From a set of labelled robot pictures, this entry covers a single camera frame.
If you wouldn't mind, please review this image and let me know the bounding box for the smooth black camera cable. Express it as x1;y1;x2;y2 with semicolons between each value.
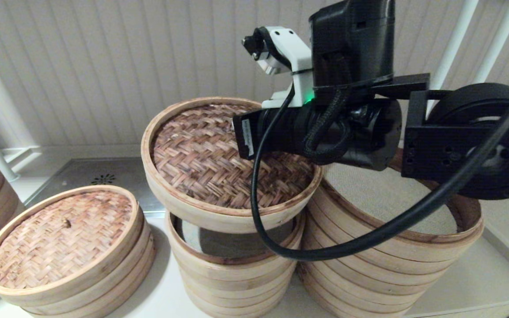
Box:
251;84;509;261

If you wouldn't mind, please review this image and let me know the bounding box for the steel vent plate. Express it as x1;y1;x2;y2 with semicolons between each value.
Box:
25;157;167;213

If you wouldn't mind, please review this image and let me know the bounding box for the beige mesh liner cloth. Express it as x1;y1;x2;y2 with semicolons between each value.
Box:
323;163;458;235

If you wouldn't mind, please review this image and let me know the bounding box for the narrow bamboo steamer stack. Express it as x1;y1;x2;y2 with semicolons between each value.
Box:
165;210;306;318

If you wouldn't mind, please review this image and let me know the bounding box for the tall wide bamboo steamer stack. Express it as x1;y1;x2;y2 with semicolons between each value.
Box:
296;150;485;318

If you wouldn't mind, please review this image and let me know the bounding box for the pale woven bamboo steamer lid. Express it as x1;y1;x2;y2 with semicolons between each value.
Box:
0;185;145;308

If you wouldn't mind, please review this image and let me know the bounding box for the beige cabinet door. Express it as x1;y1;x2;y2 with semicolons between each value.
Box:
407;301;509;318

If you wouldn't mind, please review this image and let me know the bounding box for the white mounted wrist camera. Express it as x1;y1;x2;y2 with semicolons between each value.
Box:
242;26;315;109

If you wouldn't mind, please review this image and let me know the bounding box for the dark woven bamboo steamer lid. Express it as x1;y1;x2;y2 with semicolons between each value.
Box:
141;96;324;235

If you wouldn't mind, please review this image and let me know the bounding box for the black braided cable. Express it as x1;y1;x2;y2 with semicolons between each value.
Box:
303;88;353;165

